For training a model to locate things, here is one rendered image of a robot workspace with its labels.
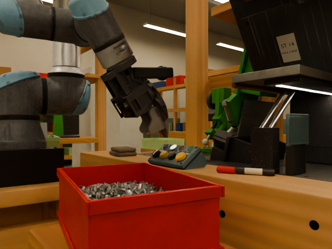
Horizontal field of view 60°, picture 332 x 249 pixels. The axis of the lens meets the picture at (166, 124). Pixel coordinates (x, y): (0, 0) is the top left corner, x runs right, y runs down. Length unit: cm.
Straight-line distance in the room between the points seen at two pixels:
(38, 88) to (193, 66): 89
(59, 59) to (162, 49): 900
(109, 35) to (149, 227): 39
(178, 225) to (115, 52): 37
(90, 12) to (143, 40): 893
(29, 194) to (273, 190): 59
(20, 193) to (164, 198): 49
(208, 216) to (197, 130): 110
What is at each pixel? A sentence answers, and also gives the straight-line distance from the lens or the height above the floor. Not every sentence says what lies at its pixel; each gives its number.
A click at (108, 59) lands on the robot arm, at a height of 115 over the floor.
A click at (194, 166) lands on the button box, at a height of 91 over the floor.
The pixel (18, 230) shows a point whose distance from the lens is 88.
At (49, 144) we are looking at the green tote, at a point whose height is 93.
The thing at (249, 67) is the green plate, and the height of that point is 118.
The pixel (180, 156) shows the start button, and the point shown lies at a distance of 75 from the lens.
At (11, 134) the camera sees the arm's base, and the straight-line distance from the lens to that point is 91.
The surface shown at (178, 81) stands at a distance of 720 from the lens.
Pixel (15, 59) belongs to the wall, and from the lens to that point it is 792.
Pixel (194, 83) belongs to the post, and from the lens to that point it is 156.
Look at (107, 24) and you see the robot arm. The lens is 62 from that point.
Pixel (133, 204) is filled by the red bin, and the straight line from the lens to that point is 40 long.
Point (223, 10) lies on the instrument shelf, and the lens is 135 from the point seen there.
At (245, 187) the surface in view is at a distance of 61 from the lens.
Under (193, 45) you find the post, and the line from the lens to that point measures 161.
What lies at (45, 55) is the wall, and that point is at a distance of 811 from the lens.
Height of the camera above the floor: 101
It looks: level
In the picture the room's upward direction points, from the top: straight up
